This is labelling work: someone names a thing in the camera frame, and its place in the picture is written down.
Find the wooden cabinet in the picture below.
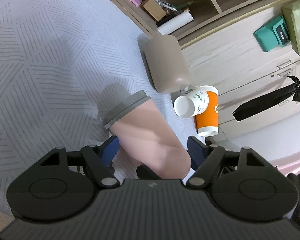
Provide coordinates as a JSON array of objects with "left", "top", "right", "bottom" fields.
[{"left": 180, "top": 0, "right": 300, "bottom": 140}]

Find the small cardboard box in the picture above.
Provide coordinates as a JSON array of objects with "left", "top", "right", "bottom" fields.
[{"left": 141, "top": 0, "right": 166, "bottom": 21}]

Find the taupe brown tumbler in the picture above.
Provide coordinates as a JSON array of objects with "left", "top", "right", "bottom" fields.
[{"left": 144, "top": 35, "right": 192, "bottom": 94}]

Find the white paper towel roll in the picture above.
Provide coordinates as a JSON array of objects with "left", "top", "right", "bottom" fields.
[{"left": 158, "top": 10, "right": 194, "bottom": 35}]

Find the pink tumbler grey lid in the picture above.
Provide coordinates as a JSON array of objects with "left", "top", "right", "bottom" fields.
[{"left": 104, "top": 90, "right": 191, "bottom": 179}]

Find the orange paper cup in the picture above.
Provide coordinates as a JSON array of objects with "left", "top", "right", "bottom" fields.
[{"left": 195, "top": 86, "right": 219, "bottom": 137}]

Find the black hanging ribbon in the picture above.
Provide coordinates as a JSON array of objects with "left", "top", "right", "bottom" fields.
[{"left": 233, "top": 76, "right": 300, "bottom": 121}]

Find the white floral paper cup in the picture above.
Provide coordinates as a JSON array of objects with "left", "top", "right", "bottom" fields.
[{"left": 173, "top": 86, "right": 209, "bottom": 118}]

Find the teal wall pouch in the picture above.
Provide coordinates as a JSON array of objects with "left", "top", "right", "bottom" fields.
[{"left": 254, "top": 15, "right": 290, "bottom": 52}]

